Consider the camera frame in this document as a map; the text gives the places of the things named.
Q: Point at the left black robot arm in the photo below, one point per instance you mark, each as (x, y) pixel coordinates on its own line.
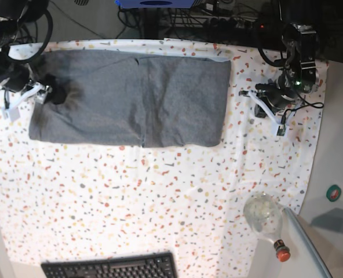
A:
(298, 24)

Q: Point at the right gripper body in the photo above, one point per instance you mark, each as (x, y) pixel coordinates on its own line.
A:
(47, 90)

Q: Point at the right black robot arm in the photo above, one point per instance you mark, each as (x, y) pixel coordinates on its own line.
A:
(17, 78)

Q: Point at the green tape roll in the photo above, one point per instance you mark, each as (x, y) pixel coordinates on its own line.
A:
(333, 193)

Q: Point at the terrazzo pattern tablecloth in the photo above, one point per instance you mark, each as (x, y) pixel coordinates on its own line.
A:
(69, 202)

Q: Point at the black keyboard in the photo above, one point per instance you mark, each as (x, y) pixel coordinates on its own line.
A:
(153, 265)

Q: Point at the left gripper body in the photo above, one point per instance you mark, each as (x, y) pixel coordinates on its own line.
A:
(272, 95)

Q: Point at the grey t-shirt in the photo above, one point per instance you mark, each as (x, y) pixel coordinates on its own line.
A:
(118, 98)

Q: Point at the clear glass bottle red cap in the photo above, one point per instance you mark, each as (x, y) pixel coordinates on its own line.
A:
(264, 218)

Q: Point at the blue box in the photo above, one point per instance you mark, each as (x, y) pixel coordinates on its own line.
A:
(130, 4)

